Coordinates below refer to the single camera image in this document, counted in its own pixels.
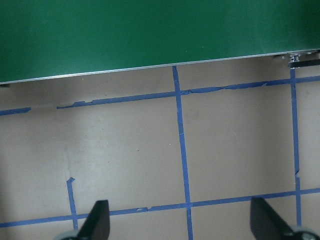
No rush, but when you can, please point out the green conveyor belt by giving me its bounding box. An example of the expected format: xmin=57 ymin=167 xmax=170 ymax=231
xmin=0 ymin=0 xmax=320 ymax=86

